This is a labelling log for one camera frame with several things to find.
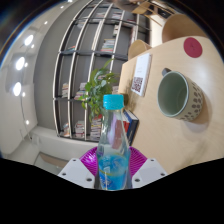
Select ceiling lights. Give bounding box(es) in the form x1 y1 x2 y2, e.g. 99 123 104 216
11 0 74 98

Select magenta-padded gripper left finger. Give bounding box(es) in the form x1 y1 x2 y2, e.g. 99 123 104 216
57 146 101 190

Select grey bookshelf unit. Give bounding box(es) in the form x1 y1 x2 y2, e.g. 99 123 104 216
53 0 152 143

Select wooden slat chair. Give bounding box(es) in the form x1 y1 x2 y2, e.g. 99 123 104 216
131 0 176 28

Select flat round red coaster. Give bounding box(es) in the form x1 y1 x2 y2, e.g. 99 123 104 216
183 37 204 58

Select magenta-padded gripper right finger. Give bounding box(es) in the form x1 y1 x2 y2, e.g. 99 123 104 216
128 146 168 189

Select white booklet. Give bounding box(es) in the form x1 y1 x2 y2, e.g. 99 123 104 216
130 53 153 98

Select green patterned ceramic mug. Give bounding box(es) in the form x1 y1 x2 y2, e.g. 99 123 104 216
156 67 205 122

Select red book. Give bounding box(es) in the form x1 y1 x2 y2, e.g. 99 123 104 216
121 112 131 133

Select clear bottle with blue cap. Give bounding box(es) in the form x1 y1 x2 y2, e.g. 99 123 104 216
94 94 133 191

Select leafy potted plant, white pot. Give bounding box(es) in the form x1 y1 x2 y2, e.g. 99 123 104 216
81 59 120 123

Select dark blue book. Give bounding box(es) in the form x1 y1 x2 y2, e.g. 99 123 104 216
124 109 140 146

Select round-backed wooden chair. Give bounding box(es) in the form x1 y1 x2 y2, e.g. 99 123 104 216
128 39 153 61
162 13 211 44

